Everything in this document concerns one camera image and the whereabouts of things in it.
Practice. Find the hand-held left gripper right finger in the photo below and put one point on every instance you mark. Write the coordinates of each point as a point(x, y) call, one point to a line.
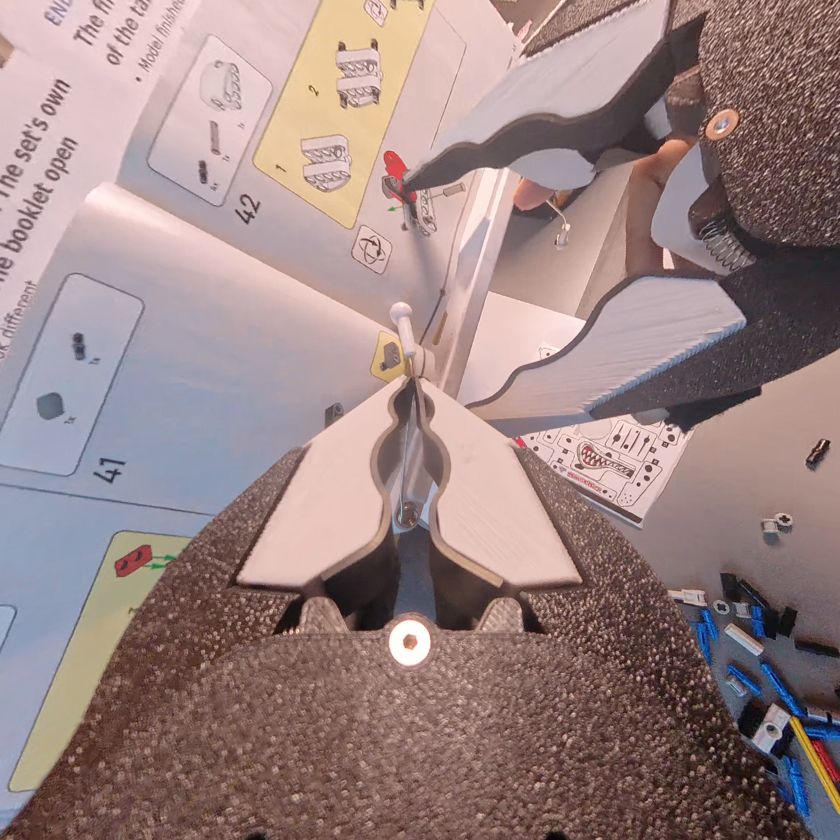
point(499, 512)

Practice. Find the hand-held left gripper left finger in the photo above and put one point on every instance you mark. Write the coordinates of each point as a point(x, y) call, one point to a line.
point(315, 512)

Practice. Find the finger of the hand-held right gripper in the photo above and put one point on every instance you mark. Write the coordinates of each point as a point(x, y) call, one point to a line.
point(558, 85)
point(643, 341)

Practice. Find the instruction booklet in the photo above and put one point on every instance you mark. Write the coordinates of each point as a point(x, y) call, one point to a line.
point(229, 361)

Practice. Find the white book stand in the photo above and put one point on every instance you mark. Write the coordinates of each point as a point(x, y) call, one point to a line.
point(482, 262)

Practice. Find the grey desk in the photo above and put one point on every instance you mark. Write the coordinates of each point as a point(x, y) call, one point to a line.
point(754, 459)

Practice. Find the printed paper sheet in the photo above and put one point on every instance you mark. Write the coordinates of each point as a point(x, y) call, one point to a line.
point(610, 459)

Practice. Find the small black brick piece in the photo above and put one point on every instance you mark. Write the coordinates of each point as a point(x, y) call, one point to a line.
point(817, 451)

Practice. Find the small grey brick pieces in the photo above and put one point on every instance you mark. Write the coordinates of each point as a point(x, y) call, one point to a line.
point(775, 523)

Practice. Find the pile of small brick pieces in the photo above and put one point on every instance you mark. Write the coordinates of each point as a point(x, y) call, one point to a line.
point(754, 689)

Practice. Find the yellow brick axle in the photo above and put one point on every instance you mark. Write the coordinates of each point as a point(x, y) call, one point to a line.
point(814, 754)

